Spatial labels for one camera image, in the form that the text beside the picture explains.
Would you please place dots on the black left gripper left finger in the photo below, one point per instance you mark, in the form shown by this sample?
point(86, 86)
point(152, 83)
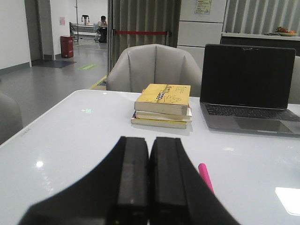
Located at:
point(115, 192)

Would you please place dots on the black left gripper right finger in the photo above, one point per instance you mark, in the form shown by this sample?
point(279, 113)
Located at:
point(178, 194)

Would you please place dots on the pink highlighter pen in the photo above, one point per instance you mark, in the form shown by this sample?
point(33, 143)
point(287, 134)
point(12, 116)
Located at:
point(203, 171)

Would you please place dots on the yellow bottom book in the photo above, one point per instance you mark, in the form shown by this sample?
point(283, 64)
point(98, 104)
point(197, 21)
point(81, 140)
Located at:
point(159, 123)

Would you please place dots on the yellow book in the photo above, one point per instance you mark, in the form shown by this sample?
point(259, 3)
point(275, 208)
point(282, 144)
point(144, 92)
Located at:
point(164, 98)
point(159, 123)

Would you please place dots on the white middle book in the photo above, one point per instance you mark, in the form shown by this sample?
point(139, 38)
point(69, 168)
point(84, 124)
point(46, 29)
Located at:
point(163, 116)

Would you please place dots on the yellow top book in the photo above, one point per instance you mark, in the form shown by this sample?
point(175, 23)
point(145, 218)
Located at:
point(164, 98)

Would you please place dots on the grey laptop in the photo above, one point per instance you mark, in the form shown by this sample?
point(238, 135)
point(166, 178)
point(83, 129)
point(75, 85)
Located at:
point(246, 89)

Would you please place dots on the grey armchair left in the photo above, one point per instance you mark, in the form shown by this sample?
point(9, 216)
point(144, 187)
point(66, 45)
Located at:
point(139, 66)

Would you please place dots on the grey armchair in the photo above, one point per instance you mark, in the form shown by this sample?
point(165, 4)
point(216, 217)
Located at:
point(294, 96)
point(139, 66)

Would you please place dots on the grey armchair right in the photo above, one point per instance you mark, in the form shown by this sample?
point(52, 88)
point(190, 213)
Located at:
point(294, 96)

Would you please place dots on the red trash bin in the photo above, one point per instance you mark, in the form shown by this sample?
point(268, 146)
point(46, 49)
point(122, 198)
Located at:
point(66, 43)

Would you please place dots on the red barrier belt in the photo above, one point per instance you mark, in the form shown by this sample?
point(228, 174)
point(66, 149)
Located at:
point(126, 32)

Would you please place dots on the seated person in background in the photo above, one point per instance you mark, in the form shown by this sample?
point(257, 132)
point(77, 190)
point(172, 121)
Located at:
point(101, 30)

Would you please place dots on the fruit bowl on counter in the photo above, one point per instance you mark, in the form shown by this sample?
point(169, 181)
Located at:
point(285, 32)

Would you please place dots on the green wall notice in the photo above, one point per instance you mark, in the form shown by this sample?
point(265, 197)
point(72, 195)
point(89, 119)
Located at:
point(202, 7)

